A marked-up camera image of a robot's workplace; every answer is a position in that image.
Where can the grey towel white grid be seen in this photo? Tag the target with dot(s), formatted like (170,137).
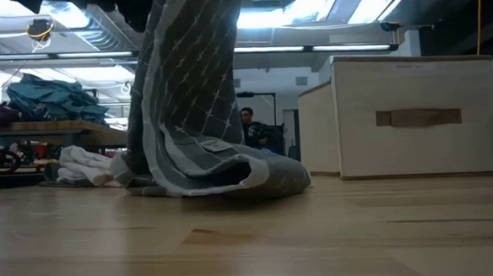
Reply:
(194,107)

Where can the white towel orange grid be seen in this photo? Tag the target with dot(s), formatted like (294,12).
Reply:
(85,163)

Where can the long LED light bar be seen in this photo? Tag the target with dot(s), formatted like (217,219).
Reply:
(56,56)
(330,47)

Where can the teal cloth pile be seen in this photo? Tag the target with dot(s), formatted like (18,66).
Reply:
(54,99)

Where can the wooden workbench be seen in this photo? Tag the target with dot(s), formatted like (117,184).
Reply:
(60,131)

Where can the dark maroon bag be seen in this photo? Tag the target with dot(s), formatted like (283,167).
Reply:
(2,115)

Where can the person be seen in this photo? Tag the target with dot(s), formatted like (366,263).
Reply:
(252,131)

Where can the beige fabric storage box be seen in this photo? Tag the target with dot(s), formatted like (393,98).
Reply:
(416,146)

